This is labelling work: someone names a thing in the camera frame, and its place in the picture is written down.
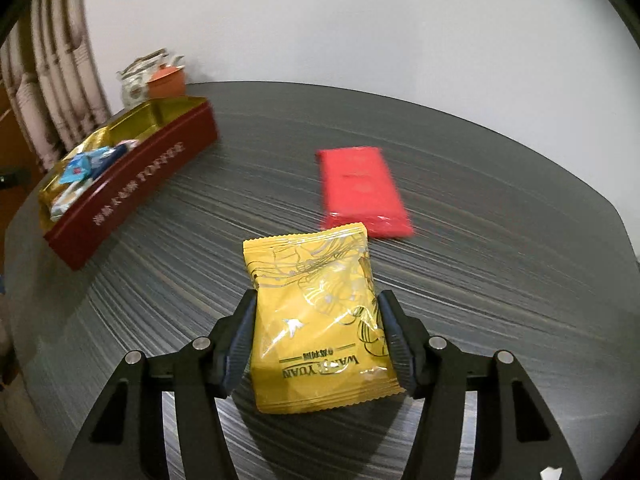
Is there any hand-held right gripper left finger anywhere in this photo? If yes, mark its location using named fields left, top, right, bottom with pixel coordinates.
left=60, top=289, right=258, bottom=480

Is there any red and gold tin box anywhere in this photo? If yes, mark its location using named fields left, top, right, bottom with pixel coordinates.
left=39, top=96, right=221, bottom=272

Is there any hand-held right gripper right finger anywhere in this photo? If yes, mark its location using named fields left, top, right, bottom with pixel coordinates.
left=376, top=290, right=583, bottom=480

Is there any red snack packet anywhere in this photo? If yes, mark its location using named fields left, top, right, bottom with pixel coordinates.
left=316, top=146, right=415, bottom=239

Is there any light blue candy packet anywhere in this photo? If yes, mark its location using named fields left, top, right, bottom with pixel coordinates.
left=60, top=147, right=118, bottom=183

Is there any beige curtain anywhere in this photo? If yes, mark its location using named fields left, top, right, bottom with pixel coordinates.
left=0, top=0, right=113, bottom=171

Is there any yellow snack packet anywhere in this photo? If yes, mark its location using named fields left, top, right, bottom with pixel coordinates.
left=243, top=223, right=406, bottom=415

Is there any orange tea cup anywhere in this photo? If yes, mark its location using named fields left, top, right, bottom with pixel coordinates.
left=146, top=66, right=187, bottom=100

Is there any patterned ceramic teapot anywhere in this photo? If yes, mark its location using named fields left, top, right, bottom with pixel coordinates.
left=117, top=49, right=186, bottom=108

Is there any blue cracker packet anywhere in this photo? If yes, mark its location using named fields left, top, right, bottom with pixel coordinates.
left=49, top=141, right=141, bottom=222

